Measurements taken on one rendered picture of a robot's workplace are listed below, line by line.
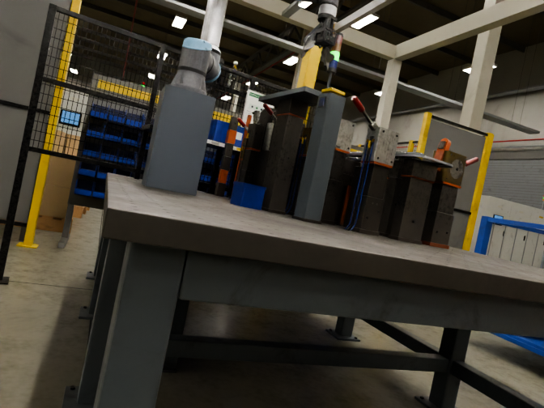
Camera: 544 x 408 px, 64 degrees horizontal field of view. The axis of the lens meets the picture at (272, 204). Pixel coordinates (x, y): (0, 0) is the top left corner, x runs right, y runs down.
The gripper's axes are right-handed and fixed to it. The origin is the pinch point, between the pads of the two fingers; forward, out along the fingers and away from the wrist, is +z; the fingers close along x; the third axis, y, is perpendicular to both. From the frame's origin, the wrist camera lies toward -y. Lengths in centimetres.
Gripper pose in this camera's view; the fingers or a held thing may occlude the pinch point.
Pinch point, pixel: (313, 65)
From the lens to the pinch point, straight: 196.2
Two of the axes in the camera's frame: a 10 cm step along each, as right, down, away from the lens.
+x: 7.9, 1.6, 6.0
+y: 5.8, 1.3, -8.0
